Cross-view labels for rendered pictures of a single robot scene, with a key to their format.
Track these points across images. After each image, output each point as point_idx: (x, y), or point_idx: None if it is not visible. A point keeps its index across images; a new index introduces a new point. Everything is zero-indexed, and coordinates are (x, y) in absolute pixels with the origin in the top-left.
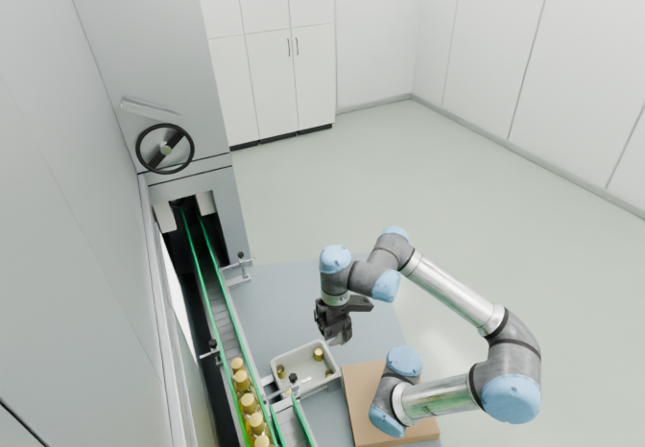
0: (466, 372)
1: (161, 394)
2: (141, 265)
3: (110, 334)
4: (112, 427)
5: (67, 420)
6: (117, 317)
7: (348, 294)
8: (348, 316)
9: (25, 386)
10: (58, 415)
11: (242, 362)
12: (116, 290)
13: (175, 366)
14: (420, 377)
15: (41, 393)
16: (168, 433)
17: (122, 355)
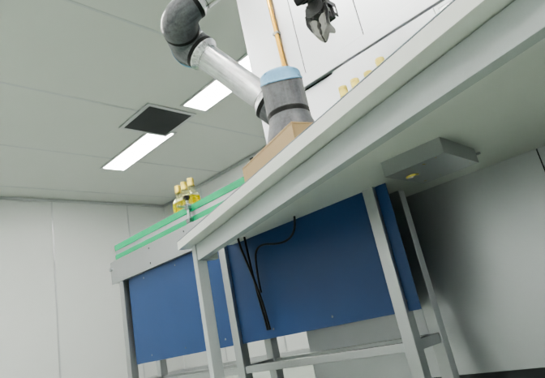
0: (216, 47)
1: (354, 32)
2: None
3: None
4: (304, 6)
5: None
6: None
7: None
8: (306, 6)
9: None
10: None
11: None
12: None
13: (374, 30)
14: (273, 138)
15: None
16: (342, 44)
17: None
